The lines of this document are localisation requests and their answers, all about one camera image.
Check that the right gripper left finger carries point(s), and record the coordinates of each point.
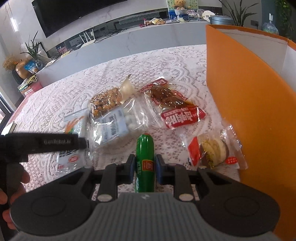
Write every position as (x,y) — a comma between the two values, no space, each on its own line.
(113,176)

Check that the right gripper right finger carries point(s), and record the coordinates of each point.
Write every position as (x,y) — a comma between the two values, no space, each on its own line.
(179,177)

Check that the green sausage stick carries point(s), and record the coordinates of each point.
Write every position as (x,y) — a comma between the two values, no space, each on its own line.
(145,172)

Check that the person left hand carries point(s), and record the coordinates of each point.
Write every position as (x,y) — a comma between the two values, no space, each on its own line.
(13,176)

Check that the clear sandwich cookie packet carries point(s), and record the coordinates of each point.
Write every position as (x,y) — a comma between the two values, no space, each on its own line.
(214,148)

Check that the clear white candy bag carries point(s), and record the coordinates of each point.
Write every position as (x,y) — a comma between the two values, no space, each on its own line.
(132,117)

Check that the red braised meat packet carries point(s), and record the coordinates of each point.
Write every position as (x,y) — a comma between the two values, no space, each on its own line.
(169,108)

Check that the white lace tablecloth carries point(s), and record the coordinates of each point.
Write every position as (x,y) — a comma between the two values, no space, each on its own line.
(63,107)

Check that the clear peanut snack packet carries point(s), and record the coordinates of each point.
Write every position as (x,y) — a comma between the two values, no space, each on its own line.
(101,103)

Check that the orange gourd vase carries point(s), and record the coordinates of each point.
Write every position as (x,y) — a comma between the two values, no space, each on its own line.
(21,71)

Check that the small plant left side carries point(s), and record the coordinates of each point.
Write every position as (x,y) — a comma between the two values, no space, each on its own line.
(32,49)

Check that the orange white storage box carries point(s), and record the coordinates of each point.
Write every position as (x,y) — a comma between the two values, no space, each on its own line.
(251,76)

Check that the white wifi router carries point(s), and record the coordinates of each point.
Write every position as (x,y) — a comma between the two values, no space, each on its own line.
(87,37)

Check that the black flat television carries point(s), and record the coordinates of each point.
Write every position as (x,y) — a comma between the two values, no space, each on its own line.
(53,15)

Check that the grey white TV cabinet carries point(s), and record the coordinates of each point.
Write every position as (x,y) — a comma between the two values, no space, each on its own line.
(128,42)

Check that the blue grey trash can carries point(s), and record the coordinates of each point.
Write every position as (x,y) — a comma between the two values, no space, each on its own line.
(221,20)

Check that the teddy bear gift box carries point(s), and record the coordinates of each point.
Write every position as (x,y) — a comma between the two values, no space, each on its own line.
(181,7)

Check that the potted green plant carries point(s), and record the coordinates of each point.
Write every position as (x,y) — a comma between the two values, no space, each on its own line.
(238,13)

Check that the blue water jug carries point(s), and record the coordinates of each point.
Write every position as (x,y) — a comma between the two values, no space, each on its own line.
(269,26)

